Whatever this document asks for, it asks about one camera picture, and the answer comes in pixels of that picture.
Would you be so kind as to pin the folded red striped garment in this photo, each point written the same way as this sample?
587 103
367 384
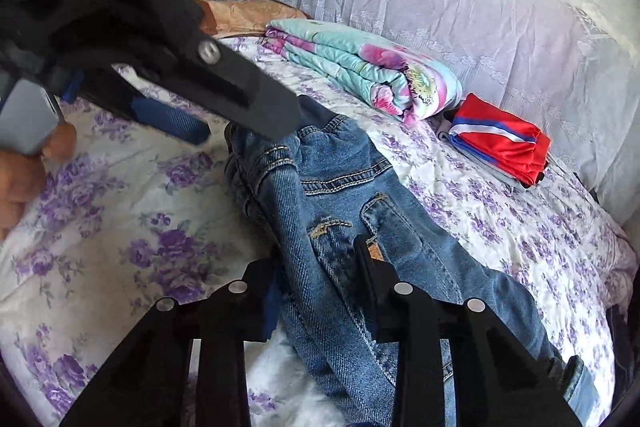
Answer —
505 139

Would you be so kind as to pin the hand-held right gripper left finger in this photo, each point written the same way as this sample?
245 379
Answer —
272 312

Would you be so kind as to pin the blue denim pants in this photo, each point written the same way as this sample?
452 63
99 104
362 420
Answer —
325 187

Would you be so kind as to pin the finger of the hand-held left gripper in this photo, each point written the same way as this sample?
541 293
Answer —
170 119
240 92

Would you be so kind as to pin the brown pillow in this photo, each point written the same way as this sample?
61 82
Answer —
250 14

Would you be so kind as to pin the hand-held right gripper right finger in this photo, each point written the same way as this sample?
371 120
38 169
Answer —
372 277

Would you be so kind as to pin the folded floral blanket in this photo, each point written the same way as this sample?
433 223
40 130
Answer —
360 62

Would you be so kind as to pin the purple floral bed sheet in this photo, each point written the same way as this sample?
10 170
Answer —
150 217

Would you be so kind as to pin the dark navy garment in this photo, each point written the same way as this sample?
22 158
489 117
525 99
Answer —
622 342

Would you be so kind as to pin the person's left hand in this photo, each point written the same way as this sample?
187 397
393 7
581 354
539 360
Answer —
20 177

